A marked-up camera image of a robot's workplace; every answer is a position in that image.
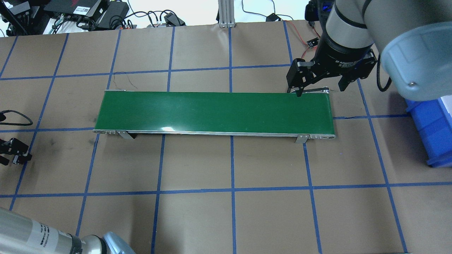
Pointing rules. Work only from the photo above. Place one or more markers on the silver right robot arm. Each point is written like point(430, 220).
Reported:
point(409, 39)

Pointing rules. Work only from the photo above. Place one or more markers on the black laptop dock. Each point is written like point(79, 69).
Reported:
point(74, 9)

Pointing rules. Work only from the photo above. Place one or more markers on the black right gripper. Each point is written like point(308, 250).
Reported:
point(339, 56)

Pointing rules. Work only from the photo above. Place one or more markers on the green conveyor belt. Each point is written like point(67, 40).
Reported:
point(304, 117)

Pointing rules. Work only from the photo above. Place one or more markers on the blue plastic bin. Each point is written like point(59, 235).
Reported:
point(434, 125)

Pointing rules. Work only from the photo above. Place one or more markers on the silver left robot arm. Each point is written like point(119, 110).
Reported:
point(22, 235)

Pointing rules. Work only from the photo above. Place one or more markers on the black power adapter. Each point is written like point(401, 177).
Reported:
point(172, 20)

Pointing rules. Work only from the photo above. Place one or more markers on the small red-lit circuit board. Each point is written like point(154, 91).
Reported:
point(313, 42)

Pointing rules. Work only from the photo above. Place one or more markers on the aluminium frame post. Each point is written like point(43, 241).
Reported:
point(226, 17)

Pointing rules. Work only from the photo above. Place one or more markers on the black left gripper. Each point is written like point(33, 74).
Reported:
point(13, 148)

